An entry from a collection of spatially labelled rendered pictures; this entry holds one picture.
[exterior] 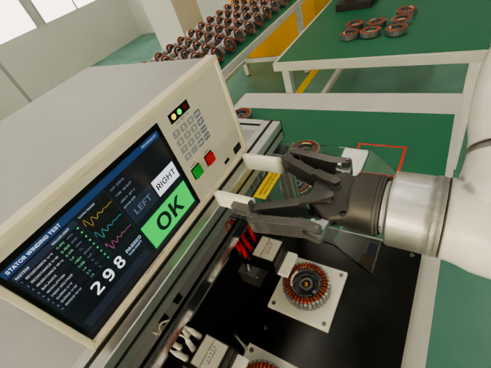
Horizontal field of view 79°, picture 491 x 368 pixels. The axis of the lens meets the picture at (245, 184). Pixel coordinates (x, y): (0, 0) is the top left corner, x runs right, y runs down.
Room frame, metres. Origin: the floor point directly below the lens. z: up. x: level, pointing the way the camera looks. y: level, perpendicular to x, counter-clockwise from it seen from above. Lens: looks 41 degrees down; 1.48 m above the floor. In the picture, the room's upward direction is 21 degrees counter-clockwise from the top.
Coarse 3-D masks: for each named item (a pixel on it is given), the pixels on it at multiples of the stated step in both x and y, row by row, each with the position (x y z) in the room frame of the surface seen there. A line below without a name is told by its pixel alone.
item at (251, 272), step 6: (240, 270) 0.45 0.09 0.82; (246, 270) 0.44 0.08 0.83; (252, 270) 0.44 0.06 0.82; (258, 270) 0.43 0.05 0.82; (264, 270) 0.45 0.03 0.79; (246, 276) 0.44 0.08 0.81; (252, 276) 0.42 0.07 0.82; (258, 276) 0.43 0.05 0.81; (264, 276) 0.44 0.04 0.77; (246, 282) 0.44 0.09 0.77; (252, 282) 0.43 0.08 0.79; (258, 282) 0.42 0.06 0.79
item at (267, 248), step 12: (240, 240) 0.48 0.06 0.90; (264, 240) 0.44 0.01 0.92; (276, 240) 0.42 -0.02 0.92; (240, 252) 0.45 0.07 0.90; (252, 252) 0.42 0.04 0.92; (264, 252) 0.41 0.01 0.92; (276, 252) 0.39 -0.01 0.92; (288, 252) 0.41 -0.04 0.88; (252, 264) 0.41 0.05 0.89; (264, 264) 0.39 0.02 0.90; (276, 264) 0.37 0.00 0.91; (288, 264) 0.38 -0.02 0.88; (288, 276) 0.36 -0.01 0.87
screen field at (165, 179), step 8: (168, 168) 0.39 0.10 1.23; (160, 176) 0.38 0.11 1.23; (168, 176) 0.38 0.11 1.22; (176, 176) 0.39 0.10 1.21; (152, 184) 0.36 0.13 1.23; (160, 184) 0.37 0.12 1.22; (168, 184) 0.38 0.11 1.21; (144, 192) 0.35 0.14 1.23; (152, 192) 0.36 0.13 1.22; (160, 192) 0.37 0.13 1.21; (136, 200) 0.34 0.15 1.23; (144, 200) 0.35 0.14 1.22; (152, 200) 0.35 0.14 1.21; (128, 208) 0.33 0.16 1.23; (136, 208) 0.33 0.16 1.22; (144, 208) 0.34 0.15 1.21; (136, 216) 0.33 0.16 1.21
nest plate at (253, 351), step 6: (252, 348) 0.28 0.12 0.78; (258, 348) 0.27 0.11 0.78; (246, 354) 0.27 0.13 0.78; (252, 354) 0.27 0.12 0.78; (258, 354) 0.26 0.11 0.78; (264, 354) 0.26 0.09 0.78; (270, 354) 0.25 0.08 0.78; (252, 360) 0.26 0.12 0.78; (270, 360) 0.24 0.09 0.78; (276, 360) 0.24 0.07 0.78; (282, 360) 0.23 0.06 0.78; (282, 366) 0.22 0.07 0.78; (288, 366) 0.22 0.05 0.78; (294, 366) 0.22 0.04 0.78
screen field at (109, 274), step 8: (120, 256) 0.29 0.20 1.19; (112, 264) 0.28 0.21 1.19; (120, 264) 0.29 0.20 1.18; (104, 272) 0.27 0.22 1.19; (112, 272) 0.28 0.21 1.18; (96, 280) 0.26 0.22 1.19; (104, 280) 0.27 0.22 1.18; (112, 280) 0.27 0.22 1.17; (88, 288) 0.25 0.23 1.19; (96, 288) 0.26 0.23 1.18; (104, 288) 0.26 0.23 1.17; (96, 296) 0.25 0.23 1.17
